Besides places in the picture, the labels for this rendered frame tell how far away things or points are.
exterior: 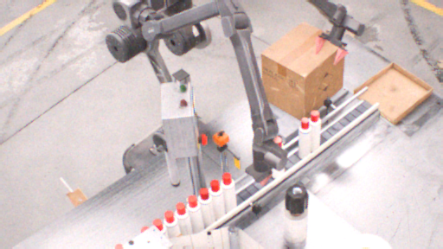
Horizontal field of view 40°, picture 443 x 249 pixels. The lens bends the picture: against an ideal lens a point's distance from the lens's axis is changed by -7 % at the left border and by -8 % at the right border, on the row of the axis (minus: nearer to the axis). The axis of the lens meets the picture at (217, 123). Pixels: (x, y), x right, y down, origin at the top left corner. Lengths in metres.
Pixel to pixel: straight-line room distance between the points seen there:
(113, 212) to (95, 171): 1.31
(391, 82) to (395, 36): 1.67
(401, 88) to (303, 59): 0.58
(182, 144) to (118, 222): 0.62
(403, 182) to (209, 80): 2.02
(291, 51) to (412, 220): 0.89
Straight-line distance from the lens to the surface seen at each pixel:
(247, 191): 2.60
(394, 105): 3.03
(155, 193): 2.71
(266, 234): 2.47
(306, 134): 2.59
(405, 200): 2.67
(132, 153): 3.68
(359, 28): 2.63
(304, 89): 2.75
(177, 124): 2.08
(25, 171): 4.12
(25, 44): 5.13
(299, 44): 2.86
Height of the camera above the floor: 2.92
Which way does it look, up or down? 46 degrees down
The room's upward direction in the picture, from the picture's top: 7 degrees counter-clockwise
